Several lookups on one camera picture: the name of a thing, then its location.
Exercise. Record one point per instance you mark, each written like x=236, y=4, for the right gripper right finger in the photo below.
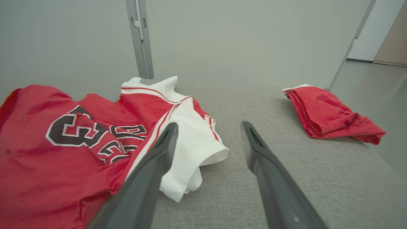
x=276, y=187

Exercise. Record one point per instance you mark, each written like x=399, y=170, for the grey metal partition post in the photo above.
x=133, y=38
x=147, y=38

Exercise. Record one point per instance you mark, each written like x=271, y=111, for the red shorts with white stripe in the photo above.
x=327, y=114

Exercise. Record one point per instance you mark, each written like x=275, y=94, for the red jersey with white sleeves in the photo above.
x=38, y=165

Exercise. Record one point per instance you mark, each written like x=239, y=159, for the thin grey partition post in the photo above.
x=351, y=44

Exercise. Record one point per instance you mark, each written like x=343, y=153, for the beige door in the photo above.
x=392, y=35

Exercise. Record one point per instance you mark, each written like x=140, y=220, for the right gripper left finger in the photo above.
x=143, y=187

